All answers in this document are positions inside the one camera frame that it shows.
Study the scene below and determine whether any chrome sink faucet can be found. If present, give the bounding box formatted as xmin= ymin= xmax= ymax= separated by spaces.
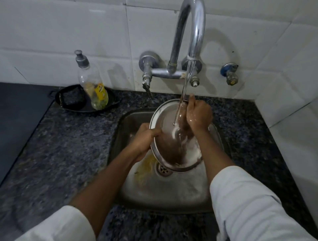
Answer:
xmin=138 ymin=0 xmax=206 ymax=100

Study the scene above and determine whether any person's left forearm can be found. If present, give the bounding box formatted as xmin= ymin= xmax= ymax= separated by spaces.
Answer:
xmin=70 ymin=149 xmax=139 ymax=237

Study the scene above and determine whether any black oval tray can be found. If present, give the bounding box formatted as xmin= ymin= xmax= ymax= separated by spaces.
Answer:
xmin=48 ymin=84 xmax=122 ymax=113

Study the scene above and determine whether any clear dish soap bottle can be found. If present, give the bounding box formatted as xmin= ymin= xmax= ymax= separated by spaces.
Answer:
xmin=74 ymin=50 xmax=109 ymax=111

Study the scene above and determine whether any round steel plate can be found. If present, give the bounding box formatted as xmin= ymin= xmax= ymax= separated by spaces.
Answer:
xmin=149 ymin=98 xmax=203 ymax=173

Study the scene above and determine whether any blue wall tap valve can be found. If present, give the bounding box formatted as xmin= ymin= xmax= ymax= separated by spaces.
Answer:
xmin=220 ymin=63 xmax=239 ymax=86

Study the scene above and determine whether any person's left hand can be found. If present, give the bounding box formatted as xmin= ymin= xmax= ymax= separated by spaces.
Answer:
xmin=128 ymin=123 xmax=162 ymax=163

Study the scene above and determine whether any person's right forearm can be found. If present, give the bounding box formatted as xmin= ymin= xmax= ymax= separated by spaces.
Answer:
xmin=194 ymin=128 xmax=317 ymax=241

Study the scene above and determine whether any person's right hand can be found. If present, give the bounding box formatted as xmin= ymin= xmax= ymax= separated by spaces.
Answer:
xmin=186 ymin=95 xmax=213 ymax=134

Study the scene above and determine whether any black stove top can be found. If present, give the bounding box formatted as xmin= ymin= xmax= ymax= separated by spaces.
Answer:
xmin=0 ymin=82 xmax=60 ymax=185

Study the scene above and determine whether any steel kitchen sink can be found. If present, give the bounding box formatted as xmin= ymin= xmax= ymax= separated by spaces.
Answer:
xmin=109 ymin=108 xmax=230 ymax=214

